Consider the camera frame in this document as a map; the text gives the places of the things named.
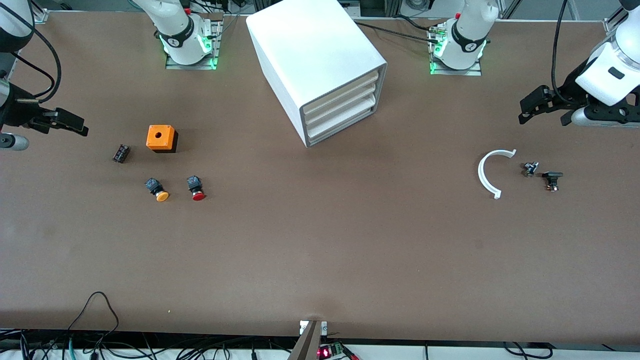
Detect yellow push button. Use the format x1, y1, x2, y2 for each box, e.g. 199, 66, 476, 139
144, 178, 171, 203

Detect red push button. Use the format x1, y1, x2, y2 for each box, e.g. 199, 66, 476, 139
186, 175, 207, 202

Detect white drawer cabinet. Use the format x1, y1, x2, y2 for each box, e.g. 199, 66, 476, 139
245, 0, 389, 148

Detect white curved plastic arc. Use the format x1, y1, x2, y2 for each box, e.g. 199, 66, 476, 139
477, 148, 518, 200

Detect orange box with hole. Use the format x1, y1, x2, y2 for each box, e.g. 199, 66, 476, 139
145, 124, 179, 154

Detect circuit board with red LED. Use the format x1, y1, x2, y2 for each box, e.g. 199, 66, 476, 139
317, 342, 347, 360

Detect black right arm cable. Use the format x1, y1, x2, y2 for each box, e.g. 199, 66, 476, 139
0, 4, 63, 104

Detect black switch component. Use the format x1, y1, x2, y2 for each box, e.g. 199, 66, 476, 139
542, 171, 565, 193

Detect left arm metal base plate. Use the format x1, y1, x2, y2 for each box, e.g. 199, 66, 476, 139
428, 25, 484, 77

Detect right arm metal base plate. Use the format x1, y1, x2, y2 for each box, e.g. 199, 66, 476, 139
165, 20, 223, 71

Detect black cable on table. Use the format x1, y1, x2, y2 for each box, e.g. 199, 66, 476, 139
352, 19, 442, 44

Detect black looped cable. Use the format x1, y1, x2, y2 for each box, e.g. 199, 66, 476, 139
67, 291, 121, 335

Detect tangled black cables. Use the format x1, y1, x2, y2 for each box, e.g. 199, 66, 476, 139
0, 327, 301, 360

